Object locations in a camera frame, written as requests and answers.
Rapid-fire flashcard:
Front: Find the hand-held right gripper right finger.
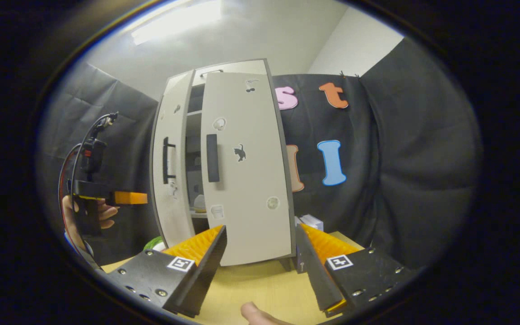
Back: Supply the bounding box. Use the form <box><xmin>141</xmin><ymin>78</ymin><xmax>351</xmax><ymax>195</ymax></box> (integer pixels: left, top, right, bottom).
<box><xmin>295</xmin><ymin>223</ymin><xmax>416</xmax><ymax>316</ymax></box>

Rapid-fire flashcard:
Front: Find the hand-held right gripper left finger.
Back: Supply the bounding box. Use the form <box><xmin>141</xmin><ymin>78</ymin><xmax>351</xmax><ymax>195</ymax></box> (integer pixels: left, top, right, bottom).
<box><xmin>107</xmin><ymin>225</ymin><xmax>228</xmax><ymax>318</ymax></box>

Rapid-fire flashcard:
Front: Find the white cabinet door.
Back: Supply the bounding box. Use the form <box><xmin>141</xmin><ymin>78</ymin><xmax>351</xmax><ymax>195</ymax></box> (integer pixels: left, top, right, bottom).
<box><xmin>200</xmin><ymin>71</ymin><xmax>294</xmax><ymax>267</ymax></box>
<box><xmin>151</xmin><ymin>70</ymin><xmax>196</xmax><ymax>249</ymax></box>

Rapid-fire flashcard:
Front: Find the white shoe cabinet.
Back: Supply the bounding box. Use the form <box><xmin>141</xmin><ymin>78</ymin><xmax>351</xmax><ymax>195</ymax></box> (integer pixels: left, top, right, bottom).
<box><xmin>161</xmin><ymin>58</ymin><xmax>297</xmax><ymax>271</ymax></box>

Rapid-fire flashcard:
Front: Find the white cabinet drawer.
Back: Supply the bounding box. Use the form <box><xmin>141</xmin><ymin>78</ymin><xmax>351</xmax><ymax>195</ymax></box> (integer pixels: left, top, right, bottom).
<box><xmin>192</xmin><ymin>59</ymin><xmax>269</xmax><ymax>86</ymax></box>

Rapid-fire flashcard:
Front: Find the green round object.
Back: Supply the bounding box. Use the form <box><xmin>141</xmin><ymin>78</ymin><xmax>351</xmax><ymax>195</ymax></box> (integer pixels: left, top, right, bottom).
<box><xmin>143</xmin><ymin>236</ymin><xmax>167</xmax><ymax>252</ymax></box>

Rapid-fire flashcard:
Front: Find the ceiling light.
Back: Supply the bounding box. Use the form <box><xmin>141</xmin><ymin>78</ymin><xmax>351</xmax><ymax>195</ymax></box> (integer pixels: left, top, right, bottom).
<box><xmin>125</xmin><ymin>0</ymin><xmax>224</xmax><ymax>46</ymax></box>

